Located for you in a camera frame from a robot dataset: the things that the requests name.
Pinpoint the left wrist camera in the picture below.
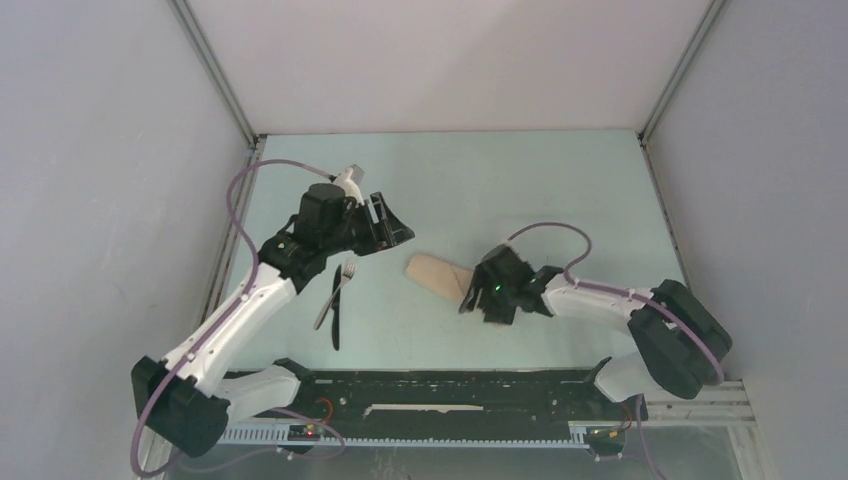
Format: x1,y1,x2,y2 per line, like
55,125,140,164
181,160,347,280
293,164,364,248

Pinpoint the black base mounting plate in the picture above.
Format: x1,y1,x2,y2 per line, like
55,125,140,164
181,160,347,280
253,360,649,442

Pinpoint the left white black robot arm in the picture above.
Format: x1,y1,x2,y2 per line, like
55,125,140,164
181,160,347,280
130,184,415,458

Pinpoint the beige cloth napkin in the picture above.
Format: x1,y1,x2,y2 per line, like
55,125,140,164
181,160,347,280
405,253,473,304

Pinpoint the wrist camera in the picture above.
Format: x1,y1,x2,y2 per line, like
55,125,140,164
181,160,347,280
477,244,535,286
293,164,364,248

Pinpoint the aluminium frame rail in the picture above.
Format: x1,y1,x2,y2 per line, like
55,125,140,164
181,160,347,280
152,377,757,427

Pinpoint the black knife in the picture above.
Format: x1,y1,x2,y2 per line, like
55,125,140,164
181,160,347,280
331,265,342,351

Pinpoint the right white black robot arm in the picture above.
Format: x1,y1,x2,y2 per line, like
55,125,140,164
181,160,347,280
459,245,733,418

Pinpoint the white slotted cable duct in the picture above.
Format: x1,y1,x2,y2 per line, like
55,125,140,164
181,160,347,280
217,423,589,450

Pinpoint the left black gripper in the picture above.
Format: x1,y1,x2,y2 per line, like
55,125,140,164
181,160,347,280
321,192,413,257

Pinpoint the silver fork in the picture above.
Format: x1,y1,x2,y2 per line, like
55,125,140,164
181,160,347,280
313,257,358,330

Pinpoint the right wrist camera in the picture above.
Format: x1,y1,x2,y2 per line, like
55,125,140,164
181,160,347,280
477,244,535,286

